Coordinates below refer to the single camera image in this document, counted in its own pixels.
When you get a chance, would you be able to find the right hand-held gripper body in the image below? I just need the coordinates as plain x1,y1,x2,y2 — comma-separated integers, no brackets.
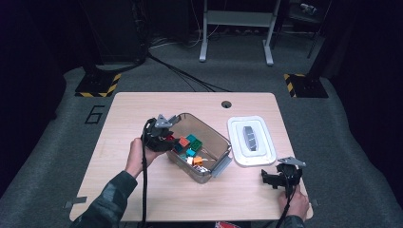
276,156,307,198

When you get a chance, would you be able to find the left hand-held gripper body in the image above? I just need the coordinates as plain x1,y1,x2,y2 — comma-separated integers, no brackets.
144,113,174,151

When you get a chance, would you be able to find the white lid with grey handle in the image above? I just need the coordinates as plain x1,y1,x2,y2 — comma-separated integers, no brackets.
226,115,278,168

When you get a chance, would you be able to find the transparent brown storage box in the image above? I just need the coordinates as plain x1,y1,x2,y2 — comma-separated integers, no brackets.
164,112,233,184

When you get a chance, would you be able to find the person's right hand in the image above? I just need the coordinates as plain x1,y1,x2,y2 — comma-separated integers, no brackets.
278,186,310,221

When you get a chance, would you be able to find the person's left hand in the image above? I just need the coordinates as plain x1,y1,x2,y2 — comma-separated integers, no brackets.
126,137,164,179

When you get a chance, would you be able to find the black equipment cabinet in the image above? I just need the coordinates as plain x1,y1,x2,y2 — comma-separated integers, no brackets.
80,0,148,65

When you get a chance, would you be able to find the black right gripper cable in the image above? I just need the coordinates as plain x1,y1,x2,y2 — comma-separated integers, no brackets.
275,175,294,228

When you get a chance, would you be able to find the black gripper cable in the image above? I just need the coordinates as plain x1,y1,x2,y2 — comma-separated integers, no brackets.
275,175,294,228
139,118,157,228

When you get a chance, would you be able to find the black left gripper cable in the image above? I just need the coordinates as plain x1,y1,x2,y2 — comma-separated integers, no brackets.
139,118,157,228

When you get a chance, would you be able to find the black floor cable bundle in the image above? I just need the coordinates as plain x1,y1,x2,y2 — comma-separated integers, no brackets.
146,51,232,93

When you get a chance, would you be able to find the black yellow striped base plate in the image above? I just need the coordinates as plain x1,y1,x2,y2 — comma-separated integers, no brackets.
283,73,330,99
74,72,123,98

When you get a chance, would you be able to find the white metal desk frame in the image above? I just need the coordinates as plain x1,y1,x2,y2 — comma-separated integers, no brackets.
199,0,283,67

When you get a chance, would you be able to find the grey camera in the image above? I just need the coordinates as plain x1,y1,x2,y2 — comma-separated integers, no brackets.
298,2,317,16

